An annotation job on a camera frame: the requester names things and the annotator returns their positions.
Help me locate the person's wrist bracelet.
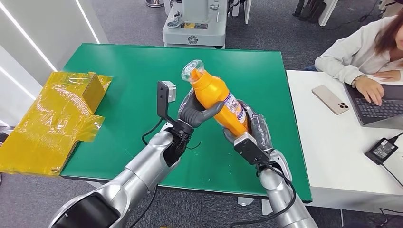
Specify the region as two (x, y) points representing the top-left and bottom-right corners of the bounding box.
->
(350, 74), (368, 88)

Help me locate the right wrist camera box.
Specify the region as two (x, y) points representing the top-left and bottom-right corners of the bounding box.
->
(233, 132), (272, 166)

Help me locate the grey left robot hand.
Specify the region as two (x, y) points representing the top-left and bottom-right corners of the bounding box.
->
(177, 88), (225, 129)

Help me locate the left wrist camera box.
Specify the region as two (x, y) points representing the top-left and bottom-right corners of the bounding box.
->
(156, 80), (178, 125)

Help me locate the person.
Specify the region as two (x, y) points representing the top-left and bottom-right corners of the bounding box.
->
(304, 15), (403, 106)

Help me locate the green table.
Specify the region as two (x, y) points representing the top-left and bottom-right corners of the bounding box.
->
(59, 43), (313, 216)

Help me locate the yellow taped cardboard box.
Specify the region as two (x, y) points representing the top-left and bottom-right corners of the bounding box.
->
(0, 71), (113, 177)

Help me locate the white slanted board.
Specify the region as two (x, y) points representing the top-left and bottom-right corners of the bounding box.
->
(231, 0), (252, 25)

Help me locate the orange plastic bottle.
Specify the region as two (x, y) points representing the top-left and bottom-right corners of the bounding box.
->
(181, 59), (249, 138)

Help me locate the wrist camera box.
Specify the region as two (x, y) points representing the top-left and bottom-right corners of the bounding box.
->
(156, 80), (178, 125)
(233, 132), (272, 166)

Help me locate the beige smartphone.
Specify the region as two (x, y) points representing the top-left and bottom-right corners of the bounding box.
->
(311, 85), (350, 115)

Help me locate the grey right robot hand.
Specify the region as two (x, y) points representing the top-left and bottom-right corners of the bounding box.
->
(222, 99), (274, 152)

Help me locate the white furniture panel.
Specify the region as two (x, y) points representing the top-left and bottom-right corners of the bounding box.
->
(317, 0), (340, 27)

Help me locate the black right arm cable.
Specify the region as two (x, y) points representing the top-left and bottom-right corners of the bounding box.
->
(230, 162), (298, 228)

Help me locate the grey laptop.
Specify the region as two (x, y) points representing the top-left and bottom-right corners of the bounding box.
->
(343, 82), (403, 130)

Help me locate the person's hand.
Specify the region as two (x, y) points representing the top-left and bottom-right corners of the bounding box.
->
(354, 76), (385, 107)
(372, 69), (402, 82)

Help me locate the person's left hand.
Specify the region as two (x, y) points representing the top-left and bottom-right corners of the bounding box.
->
(372, 69), (402, 82)

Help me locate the person's right hand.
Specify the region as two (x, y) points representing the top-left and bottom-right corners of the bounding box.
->
(354, 76), (385, 107)

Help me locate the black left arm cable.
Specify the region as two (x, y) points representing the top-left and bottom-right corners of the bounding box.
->
(127, 117), (202, 228)

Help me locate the white machine base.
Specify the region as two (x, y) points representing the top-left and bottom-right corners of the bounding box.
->
(162, 0), (228, 49)

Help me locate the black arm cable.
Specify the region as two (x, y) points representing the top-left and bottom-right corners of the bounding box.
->
(230, 162), (298, 228)
(127, 117), (202, 228)

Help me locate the white desk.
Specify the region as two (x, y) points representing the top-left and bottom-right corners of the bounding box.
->
(285, 69), (403, 215)

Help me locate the black floor cable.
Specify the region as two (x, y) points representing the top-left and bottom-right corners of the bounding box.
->
(366, 208), (403, 227)

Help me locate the black power adapter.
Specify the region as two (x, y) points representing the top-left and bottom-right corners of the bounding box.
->
(364, 137), (399, 165)

